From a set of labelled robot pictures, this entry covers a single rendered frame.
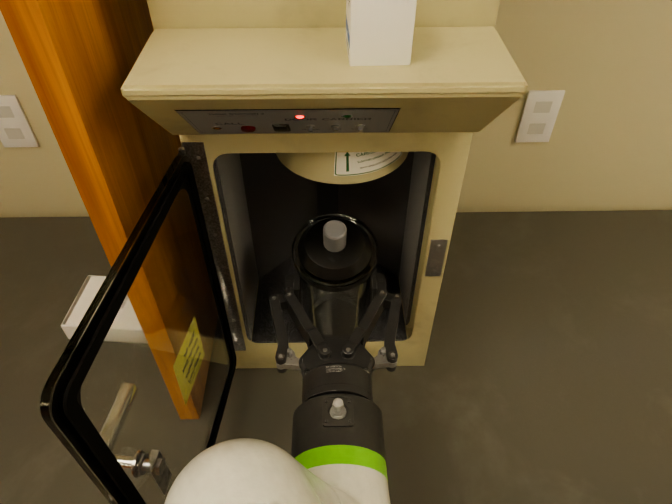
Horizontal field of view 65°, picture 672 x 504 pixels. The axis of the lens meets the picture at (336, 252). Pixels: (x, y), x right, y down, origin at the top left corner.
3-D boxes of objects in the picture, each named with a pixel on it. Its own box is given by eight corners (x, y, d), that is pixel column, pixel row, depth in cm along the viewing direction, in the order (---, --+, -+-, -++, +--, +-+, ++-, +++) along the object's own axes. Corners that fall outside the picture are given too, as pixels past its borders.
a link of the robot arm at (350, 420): (293, 490, 55) (382, 489, 55) (286, 436, 47) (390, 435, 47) (296, 435, 59) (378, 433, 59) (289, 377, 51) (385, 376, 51)
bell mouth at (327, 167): (278, 110, 76) (275, 74, 72) (401, 109, 76) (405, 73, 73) (270, 185, 64) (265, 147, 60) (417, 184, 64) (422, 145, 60)
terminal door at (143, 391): (236, 360, 84) (187, 147, 56) (173, 577, 63) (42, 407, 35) (231, 360, 85) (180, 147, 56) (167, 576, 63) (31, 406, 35)
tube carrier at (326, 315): (302, 290, 87) (293, 213, 69) (368, 289, 87) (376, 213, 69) (300, 352, 81) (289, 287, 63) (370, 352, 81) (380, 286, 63)
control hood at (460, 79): (173, 122, 56) (150, 27, 49) (477, 119, 57) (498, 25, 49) (147, 189, 48) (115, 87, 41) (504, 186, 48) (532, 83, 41)
